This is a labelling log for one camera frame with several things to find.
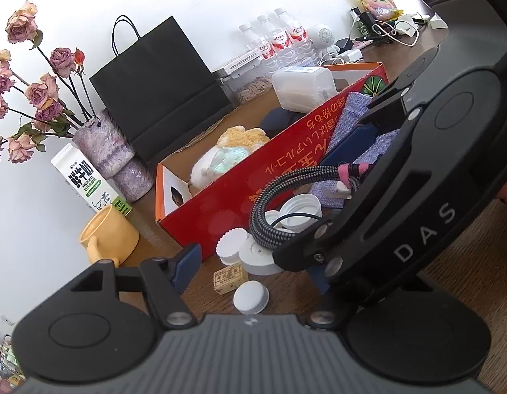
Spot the braided black cable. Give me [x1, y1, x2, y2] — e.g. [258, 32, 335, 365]
[248, 163, 374, 252]

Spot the purple fabric drawstring pouch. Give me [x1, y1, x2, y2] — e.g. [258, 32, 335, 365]
[311, 92, 398, 209]

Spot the large ridged white cap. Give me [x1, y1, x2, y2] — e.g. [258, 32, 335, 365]
[216, 228, 250, 266]

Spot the cotton swab plastic box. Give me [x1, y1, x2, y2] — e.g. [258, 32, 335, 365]
[271, 67, 337, 114]

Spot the navy blue zip pouch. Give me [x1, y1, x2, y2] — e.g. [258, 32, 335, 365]
[259, 107, 304, 139]

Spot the green white mesh bundle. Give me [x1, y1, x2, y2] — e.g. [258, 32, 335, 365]
[202, 146, 250, 178]

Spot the yellow white plush toy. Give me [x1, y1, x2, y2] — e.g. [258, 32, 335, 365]
[190, 125, 269, 190]

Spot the small flat white cap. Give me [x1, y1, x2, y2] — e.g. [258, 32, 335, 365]
[265, 210, 289, 232]

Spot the open white jar lid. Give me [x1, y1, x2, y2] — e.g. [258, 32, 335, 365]
[279, 194, 322, 233]

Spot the small yellow printed box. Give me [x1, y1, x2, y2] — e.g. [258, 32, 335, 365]
[212, 262, 248, 295]

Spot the white charger adapter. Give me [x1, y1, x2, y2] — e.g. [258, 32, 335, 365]
[335, 49, 363, 64]

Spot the small white bottle cap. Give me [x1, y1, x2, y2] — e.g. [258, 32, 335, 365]
[233, 280, 269, 315]

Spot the yellow ceramic mug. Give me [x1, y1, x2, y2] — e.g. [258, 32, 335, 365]
[79, 205, 140, 268]

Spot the black power adapter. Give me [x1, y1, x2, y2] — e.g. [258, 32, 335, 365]
[335, 37, 353, 54]

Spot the white robot speaker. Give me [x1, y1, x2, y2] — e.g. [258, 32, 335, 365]
[307, 25, 335, 56]

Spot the water bottle right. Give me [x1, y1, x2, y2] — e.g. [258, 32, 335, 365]
[275, 8, 318, 66]

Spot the water bottle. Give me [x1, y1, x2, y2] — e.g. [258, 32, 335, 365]
[257, 15, 298, 67]
[239, 23, 281, 77]
[275, 8, 318, 66]

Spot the red orange cardboard box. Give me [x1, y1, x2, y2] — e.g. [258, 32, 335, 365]
[154, 62, 387, 257]

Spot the yellow snack bag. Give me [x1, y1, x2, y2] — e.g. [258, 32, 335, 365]
[358, 0, 404, 22]

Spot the water bottle middle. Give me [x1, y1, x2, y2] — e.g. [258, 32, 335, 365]
[257, 15, 298, 67]

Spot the clear snack storage container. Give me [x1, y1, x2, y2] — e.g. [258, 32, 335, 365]
[218, 66, 272, 107]

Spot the purple textured vase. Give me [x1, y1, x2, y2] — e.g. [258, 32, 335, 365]
[72, 109, 154, 203]

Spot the water bottle left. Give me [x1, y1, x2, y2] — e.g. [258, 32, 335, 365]
[239, 23, 281, 77]

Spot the white green milk carton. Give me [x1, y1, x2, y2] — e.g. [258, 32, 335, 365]
[51, 143, 132, 217]

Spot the white box on container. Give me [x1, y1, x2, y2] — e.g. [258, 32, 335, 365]
[216, 49, 261, 76]

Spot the black paper shopping bag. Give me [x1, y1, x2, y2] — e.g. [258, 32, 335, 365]
[90, 17, 234, 168]

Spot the dried pink roses bouquet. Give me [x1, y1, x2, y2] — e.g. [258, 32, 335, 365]
[0, 1, 98, 164]

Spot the white charging cable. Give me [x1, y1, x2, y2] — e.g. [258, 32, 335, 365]
[370, 13, 433, 48]

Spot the wire storage rack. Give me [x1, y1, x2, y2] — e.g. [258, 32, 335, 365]
[0, 335, 26, 393]

